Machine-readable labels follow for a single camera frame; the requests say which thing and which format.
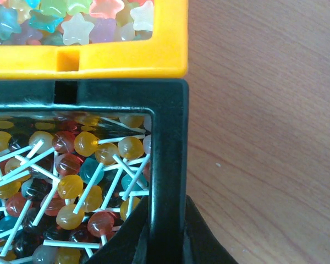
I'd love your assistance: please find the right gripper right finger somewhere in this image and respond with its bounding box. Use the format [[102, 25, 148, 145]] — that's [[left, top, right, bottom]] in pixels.
[[183, 196, 237, 264]]

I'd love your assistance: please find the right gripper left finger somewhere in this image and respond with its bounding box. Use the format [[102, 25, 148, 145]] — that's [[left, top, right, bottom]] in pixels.
[[87, 197, 149, 264]]

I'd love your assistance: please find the black candy bin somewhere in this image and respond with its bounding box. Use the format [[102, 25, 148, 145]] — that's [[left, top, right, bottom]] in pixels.
[[0, 79, 189, 263]]

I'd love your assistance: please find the orange candy bin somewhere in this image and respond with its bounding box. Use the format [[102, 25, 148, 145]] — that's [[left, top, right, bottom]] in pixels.
[[0, 1, 189, 80]]

